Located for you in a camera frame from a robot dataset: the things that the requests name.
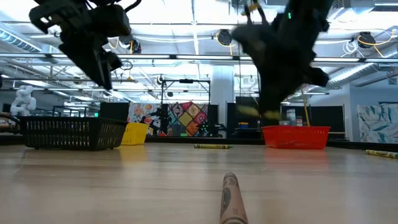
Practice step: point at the stacked plastic containers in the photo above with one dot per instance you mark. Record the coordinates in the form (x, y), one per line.
(293, 116)

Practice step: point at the colourful patchwork quilt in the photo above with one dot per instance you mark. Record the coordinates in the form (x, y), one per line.
(186, 118)

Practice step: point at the leaf print panel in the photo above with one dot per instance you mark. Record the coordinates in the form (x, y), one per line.
(376, 124)

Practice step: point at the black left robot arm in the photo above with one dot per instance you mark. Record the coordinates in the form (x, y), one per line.
(53, 14)

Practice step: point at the red plastic basket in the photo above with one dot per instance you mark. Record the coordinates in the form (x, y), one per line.
(295, 137)

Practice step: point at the yellow plastic basket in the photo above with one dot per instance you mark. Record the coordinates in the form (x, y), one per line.
(136, 133)

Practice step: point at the black metal stand frame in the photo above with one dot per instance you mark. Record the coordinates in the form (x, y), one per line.
(186, 81)

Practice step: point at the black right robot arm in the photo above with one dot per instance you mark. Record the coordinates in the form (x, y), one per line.
(308, 12)

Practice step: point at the black plastic basket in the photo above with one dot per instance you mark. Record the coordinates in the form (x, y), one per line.
(71, 133)

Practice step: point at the black partition panels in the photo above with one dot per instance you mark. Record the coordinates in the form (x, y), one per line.
(326, 116)

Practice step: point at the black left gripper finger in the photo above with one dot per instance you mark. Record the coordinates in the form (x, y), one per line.
(102, 77)

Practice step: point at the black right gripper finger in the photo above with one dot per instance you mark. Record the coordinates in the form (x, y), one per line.
(273, 101)

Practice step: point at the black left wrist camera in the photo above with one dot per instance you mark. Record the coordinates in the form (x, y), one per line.
(112, 20)

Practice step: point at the small black panel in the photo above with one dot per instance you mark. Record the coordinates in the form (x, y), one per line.
(113, 110)

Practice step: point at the brown crayon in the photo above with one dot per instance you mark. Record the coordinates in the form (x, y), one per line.
(231, 202)

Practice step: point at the white round pillar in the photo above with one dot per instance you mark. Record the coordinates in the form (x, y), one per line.
(222, 93)

